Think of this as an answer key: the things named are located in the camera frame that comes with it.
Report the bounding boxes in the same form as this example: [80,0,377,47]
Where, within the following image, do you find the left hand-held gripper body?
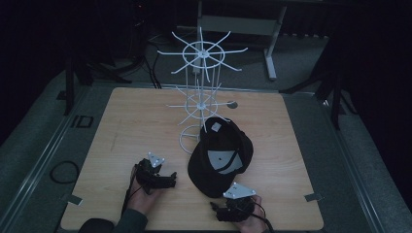
[134,151,172,195]

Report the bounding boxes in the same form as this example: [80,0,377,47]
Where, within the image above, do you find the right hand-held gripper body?
[216,182,258,223]

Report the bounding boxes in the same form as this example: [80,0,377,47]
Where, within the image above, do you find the black baseball cap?
[187,116,255,199]

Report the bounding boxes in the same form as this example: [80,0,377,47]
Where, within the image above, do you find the white wire display rack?
[156,26,249,155]

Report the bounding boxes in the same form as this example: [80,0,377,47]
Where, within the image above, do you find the person's right hand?
[238,194,270,233]

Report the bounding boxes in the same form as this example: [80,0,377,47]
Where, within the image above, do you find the person's left hand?
[127,164,164,216]

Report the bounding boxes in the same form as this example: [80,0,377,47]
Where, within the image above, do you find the grey tape strip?
[66,193,84,207]
[303,192,325,203]

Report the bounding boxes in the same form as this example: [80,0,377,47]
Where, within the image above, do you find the black metal stand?
[63,54,147,117]
[280,69,359,131]

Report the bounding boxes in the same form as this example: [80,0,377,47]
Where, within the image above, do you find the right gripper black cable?
[251,195,276,233]

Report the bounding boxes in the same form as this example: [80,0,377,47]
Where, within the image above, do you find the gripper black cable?
[251,195,276,233]
[121,164,144,216]

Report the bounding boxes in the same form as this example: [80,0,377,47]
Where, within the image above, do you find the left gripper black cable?
[121,164,144,216]

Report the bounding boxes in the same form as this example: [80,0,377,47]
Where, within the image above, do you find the black cable loop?
[49,160,81,185]

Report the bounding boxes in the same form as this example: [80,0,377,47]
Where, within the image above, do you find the black floor cables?
[141,33,183,90]

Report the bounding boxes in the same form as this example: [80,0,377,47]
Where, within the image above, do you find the white metal table frame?
[193,0,289,82]

